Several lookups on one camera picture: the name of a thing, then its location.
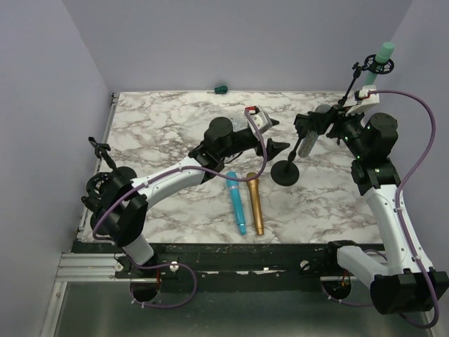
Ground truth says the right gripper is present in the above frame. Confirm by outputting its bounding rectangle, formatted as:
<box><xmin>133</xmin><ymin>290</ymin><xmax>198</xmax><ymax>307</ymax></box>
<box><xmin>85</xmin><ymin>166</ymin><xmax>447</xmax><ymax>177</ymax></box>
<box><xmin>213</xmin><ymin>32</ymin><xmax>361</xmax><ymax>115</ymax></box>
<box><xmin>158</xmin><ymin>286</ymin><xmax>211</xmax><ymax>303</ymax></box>
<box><xmin>311</xmin><ymin>103</ymin><xmax>368</xmax><ymax>158</ymax></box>

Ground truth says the silver mesh head microphone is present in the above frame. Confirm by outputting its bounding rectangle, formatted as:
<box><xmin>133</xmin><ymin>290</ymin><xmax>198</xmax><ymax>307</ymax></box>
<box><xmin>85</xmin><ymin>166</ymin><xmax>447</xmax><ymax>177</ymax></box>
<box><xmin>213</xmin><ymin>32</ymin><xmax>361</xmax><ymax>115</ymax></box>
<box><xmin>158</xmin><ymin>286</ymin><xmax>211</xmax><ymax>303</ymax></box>
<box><xmin>297</xmin><ymin>104</ymin><xmax>331</xmax><ymax>158</ymax></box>

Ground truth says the black stand holding silver microphone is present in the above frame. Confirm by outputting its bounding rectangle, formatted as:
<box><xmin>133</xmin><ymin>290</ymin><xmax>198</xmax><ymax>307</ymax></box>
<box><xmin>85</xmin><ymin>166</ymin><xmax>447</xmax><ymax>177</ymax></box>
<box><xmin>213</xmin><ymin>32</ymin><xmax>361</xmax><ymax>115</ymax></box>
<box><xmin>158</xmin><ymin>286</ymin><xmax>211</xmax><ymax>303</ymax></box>
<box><xmin>270</xmin><ymin>135</ymin><xmax>306</xmax><ymax>187</ymax></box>

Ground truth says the blue microphone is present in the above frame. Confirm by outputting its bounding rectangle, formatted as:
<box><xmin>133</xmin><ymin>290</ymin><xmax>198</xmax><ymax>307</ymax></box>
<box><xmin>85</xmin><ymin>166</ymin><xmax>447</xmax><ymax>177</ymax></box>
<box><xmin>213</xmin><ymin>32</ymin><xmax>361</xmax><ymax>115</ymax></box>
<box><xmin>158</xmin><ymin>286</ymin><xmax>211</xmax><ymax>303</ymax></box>
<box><xmin>226</xmin><ymin>171</ymin><xmax>246</xmax><ymax>236</ymax></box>

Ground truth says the black shock mount desk stand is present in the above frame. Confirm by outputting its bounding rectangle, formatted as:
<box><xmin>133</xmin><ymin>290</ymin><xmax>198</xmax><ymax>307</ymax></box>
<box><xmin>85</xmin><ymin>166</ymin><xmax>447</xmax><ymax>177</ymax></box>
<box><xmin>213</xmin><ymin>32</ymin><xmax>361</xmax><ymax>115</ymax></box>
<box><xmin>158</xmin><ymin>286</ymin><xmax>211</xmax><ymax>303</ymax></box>
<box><xmin>81</xmin><ymin>172</ymin><xmax>115</xmax><ymax>212</ymax></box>

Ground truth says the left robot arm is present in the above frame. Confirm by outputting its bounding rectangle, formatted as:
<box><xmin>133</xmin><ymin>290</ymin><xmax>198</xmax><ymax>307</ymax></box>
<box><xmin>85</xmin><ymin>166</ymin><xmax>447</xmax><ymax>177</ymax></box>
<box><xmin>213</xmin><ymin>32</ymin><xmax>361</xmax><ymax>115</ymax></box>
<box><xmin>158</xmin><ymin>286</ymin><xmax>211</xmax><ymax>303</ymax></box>
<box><xmin>82</xmin><ymin>111</ymin><xmax>290</xmax><ymax>277</ymax></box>

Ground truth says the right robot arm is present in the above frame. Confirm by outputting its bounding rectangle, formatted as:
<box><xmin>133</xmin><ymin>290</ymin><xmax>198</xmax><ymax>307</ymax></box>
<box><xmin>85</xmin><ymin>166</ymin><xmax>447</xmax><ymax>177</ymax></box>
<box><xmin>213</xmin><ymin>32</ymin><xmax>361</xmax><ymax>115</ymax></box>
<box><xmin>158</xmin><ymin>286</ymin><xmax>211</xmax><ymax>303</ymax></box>
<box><xmin>294</xmin><ymin>105</ymin><xmax>448</xmax><ymax>315</ymax></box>

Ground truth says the gold microphone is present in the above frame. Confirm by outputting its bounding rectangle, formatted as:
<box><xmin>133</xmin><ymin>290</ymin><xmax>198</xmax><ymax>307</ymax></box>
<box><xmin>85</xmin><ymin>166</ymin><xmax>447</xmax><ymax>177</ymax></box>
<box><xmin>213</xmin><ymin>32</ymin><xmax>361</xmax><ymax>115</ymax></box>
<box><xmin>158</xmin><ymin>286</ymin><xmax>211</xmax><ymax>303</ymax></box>
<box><xmin>246</xmin><ymin>172</ymin><xmax>264</xmax><ymax>236</ymax></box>

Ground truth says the black tripod microphone stand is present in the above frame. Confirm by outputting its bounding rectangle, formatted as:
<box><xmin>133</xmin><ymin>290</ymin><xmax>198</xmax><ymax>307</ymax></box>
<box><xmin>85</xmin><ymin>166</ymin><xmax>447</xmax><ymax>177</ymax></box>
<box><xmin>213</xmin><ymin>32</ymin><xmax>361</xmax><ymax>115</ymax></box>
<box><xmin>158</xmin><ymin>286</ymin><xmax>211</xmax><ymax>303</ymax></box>
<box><xmin>338</xmin><ymin>54</ymin><xmax>395</xmax><ymax>105</ymax></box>

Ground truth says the mint green microphone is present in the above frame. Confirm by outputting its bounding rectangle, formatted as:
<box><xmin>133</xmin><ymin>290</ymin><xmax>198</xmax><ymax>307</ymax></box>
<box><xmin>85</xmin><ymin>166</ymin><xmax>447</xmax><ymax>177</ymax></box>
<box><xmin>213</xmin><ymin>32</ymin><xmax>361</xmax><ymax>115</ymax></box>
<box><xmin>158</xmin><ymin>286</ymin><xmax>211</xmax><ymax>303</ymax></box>
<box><xmin>364</xmin><ymin>41</ymin><xmax>395</xmax><ymax>86</ymax></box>

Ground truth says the clear plastic packet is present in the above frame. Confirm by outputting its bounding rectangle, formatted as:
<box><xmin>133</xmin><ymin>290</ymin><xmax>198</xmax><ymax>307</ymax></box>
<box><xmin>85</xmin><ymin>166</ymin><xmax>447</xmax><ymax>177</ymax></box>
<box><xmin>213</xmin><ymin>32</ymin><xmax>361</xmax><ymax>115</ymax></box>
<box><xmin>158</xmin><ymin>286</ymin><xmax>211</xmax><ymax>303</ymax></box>
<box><xmin>229</xmin><ymin>116</ymin><xmax>248</xmax><ymax>132</ymax></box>

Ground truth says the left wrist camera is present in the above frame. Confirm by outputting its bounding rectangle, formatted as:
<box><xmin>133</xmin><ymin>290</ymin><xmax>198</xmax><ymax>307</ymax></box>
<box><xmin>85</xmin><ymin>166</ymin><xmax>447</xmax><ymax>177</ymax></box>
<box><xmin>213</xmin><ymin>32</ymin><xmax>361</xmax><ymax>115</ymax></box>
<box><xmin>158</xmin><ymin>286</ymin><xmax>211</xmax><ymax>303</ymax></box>
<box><xmin>244</xmin><ymin>106</ymin><xmax>273</xmax><ymax>134</ymax></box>

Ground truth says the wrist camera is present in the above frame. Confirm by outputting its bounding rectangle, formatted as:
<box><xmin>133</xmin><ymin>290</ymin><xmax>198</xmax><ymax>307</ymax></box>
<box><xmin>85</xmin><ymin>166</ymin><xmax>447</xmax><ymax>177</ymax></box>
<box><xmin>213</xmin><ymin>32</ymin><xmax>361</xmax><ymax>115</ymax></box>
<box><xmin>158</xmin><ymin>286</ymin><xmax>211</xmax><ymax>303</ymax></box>
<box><xmin>244</xmin><ymin>106</ymin><xmax>273</xmax><ymax>134</ymax></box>
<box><xmin>343</xmin><ymin>85</ymin><xmax>380</xmax><ymax>115</ymax></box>

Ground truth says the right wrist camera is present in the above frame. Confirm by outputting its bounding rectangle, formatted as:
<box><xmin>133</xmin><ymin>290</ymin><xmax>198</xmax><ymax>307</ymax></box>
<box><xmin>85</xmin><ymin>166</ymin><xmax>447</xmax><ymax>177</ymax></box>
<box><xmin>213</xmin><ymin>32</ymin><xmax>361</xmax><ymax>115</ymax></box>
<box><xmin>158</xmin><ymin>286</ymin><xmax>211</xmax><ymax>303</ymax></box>
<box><xmin>343</xmin><ymin>85</ymin><xmax>380</xmax><ymax>115</ymax></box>

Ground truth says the green handled screwdriver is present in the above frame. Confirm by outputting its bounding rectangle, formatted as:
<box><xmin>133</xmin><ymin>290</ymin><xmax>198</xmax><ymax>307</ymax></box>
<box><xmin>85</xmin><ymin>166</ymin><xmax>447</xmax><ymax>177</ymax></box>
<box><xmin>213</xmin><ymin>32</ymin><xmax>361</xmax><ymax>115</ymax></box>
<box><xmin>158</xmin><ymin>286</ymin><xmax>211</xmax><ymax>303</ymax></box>
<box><xmin>213</xmin><ymin>85</ymin><xmax>229</xmax><ymax>95</ymax></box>

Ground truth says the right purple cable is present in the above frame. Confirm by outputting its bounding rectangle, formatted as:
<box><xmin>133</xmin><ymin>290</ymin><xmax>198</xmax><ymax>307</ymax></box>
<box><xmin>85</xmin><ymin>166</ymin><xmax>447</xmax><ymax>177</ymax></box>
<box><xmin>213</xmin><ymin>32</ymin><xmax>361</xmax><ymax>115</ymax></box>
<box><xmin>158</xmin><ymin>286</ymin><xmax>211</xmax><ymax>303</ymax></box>
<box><xmin>321</xmin><ymin>89</ymin><xmax>441</xmax><ymax>329</ymax></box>

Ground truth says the aluminium frame rail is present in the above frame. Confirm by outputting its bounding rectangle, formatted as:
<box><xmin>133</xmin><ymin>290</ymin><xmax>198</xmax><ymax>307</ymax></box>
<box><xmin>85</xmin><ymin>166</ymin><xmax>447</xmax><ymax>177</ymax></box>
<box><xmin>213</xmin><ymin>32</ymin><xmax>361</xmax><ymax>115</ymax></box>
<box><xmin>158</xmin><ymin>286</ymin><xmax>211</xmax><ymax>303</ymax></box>
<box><xmin>55</xmin><ymin>253</ymin><xmax>123</xmax><ymax>282</ymax></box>

